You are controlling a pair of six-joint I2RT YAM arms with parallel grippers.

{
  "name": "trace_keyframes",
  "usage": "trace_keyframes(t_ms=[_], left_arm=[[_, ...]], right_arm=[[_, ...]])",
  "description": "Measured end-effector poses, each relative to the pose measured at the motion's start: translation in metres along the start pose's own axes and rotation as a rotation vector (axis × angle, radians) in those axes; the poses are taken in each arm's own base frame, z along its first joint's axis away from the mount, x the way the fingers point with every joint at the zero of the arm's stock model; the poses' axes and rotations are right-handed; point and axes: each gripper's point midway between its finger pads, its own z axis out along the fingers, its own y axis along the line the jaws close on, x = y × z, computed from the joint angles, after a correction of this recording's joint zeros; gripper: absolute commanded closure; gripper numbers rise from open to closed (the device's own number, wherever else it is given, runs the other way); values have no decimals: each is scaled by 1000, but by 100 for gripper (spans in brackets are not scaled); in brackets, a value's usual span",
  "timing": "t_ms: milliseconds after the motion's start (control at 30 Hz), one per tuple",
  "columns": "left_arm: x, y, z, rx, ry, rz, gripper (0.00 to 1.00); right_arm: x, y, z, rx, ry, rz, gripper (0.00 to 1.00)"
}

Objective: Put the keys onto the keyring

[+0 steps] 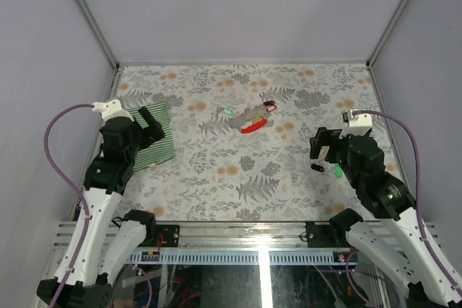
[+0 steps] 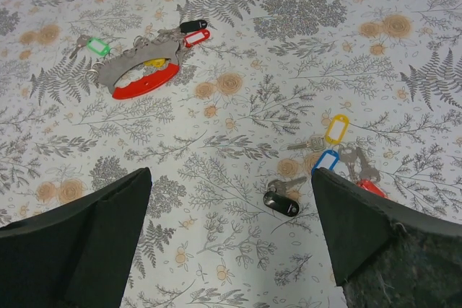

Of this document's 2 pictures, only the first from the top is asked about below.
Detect red key tag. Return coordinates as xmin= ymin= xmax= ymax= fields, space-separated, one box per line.
xmin=266 ymin=104 xmax=277 ymax=113

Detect grey red key ring holder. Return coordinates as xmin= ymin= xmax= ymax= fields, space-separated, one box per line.
xmin=230 ymin=104 xmax=270 ymax=134

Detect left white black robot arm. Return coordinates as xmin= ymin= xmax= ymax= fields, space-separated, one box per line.
xmin=37 ymin=99 xmax=165 ymax=307

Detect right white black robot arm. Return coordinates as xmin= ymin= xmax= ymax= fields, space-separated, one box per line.
xmin=310 ymin=127 xmax=461 ymax=307

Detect green striped cloth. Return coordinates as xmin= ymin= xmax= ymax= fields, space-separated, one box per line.
xmin=134 ymin=103 xmax=175 ymax=172

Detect green key tag right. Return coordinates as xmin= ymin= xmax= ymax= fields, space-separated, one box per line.
xmin=334 ymin=165 xmax=343 ymax=178

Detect green key tag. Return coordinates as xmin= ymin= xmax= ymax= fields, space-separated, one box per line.
xmin=334 ymin=165 xmax=343 ymax=178
xmin=217 ymin=107 xmax=234 ymax=117

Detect green key tag centre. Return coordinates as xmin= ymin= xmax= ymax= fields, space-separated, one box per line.
xmin=217 ymin=107 xmax=234 ymax=117

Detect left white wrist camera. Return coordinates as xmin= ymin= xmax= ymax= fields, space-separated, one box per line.
xmin=92 ymin=98 xmax=134 ymax=122

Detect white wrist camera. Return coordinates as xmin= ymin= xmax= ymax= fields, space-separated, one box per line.
xmin=92 ymin=98 xmax=134 ymax=122
xmin=339 ymin=110 xmax=372 ymax=138

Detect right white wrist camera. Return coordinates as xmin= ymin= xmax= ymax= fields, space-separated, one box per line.
xmin=339 ymin=110 xmax=372 ymax=138

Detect aluminium front rail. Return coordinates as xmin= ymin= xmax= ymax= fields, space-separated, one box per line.
xmin=53 ymin=219 xmax=441 ymax=265

